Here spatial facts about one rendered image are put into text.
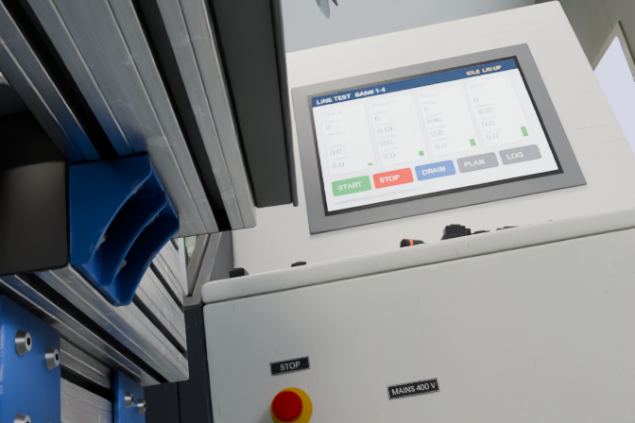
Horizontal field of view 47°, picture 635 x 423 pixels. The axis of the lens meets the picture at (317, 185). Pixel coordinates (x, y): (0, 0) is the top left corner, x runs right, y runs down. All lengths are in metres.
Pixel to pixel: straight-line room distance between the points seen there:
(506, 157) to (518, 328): 0.44
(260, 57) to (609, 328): 0.70
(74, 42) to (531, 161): 1.07
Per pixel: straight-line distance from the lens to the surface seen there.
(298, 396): 0.90
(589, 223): 1.00
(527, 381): 0.94
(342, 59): 1.51
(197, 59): 0.33
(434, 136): 1.34
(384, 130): 1.36
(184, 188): 0.44
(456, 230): 1.09
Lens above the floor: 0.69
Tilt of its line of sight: 23 degrees up
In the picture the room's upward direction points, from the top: 9 degrees counter-clockwise
